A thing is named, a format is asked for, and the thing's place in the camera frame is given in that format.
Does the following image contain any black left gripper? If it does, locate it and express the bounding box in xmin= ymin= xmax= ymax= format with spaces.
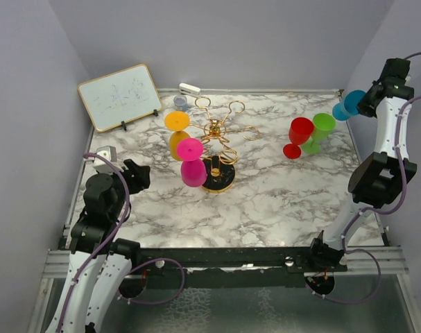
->
xmin=100 ymin=158 xmax=150 ymax=219

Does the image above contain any blue wine glass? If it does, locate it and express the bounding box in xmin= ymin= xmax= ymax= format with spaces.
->
xmin=332 ymin=90 xmax=366 ymax=121

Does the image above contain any green wine glass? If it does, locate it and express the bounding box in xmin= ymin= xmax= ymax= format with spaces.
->
xmin=301 ymin=112 xmax=336 ymax=155

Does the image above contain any orange wine glass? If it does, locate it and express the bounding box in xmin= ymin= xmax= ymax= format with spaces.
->
xmin=164 ymin=111 xmax=189 ymax=161

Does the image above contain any pink wine glass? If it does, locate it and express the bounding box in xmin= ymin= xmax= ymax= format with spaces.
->
xmin=177 ymin=137 xmax=207 ymax=187

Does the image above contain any red wine glass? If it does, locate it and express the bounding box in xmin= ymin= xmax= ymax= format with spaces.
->
xmin=283 ymin=117 xmax=314 ymax=160

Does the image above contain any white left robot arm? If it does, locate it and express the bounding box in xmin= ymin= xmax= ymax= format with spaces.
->
xmin=47 ymin=159 xmax=151 ymax=332

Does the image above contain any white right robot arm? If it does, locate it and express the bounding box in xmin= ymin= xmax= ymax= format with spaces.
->
xmin=307 ymin=58 xmax=418 ymax=271

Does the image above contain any gold wine glass rack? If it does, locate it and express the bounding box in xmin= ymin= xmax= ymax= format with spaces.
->
xmin=192 ymin=96 xmax=261 ymax=194

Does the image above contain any gold framed whiteboard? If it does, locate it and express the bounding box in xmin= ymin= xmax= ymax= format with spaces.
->
xmin=77 ymin=64 xmax=162 ymax=133

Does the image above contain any small clear plastic jar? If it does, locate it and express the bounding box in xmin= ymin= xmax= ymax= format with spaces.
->
xmin=173 ymin=94 xmax=189 ymax=112

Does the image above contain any white eraser block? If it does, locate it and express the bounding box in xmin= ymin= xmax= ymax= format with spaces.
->
xmin=178 ymin=83 xmax=201 ymax=97

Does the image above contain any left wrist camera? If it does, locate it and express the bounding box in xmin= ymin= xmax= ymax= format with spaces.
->
xmin=85 ymin=146 xmax=123 ymax=173

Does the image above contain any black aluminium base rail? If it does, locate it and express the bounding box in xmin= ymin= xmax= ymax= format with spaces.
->
xmin=45 ymin=225 xmax=409 ymax=289

